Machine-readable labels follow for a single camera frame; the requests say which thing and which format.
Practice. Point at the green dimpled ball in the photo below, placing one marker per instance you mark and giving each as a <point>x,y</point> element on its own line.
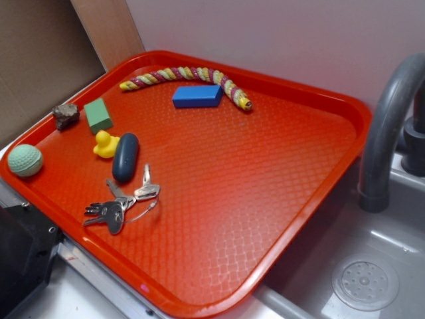
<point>25,160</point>

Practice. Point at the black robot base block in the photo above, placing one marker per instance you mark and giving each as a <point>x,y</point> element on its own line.
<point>29,243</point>

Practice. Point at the red plastic tray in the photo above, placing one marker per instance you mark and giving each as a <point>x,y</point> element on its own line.
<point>236,186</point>

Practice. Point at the blue rectangular block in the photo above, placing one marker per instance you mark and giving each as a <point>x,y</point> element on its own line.
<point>197,96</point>

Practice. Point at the dark blue oval case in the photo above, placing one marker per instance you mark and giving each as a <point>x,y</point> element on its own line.
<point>125,159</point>

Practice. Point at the silver key bunch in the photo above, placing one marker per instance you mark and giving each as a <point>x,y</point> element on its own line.
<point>113,213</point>

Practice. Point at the yellow rubber duck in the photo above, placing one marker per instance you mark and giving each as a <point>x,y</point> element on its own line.
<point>106,145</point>

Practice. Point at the green rectangular block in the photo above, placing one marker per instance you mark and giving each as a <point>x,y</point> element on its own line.
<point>97,116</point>

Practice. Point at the grey rock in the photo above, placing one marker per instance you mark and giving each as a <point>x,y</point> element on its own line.
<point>65,115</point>

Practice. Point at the grey curved faucet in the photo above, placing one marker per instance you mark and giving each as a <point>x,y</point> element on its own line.
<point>395,106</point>

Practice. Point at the grey plastic sink basin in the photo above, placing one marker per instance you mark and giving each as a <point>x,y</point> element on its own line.
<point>299,284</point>

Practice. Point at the wooden board strip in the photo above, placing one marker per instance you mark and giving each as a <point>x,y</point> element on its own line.
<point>111,30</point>

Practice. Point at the brown cardboard panel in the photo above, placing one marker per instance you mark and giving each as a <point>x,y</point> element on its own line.
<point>46,57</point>

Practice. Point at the round sink drain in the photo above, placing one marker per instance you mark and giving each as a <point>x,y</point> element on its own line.
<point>364,282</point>

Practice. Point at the multicolour twisted rope toy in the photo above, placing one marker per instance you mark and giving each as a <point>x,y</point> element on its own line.
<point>204,74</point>

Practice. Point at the dark faucet handle post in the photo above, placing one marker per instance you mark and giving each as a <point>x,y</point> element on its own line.
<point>413,161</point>

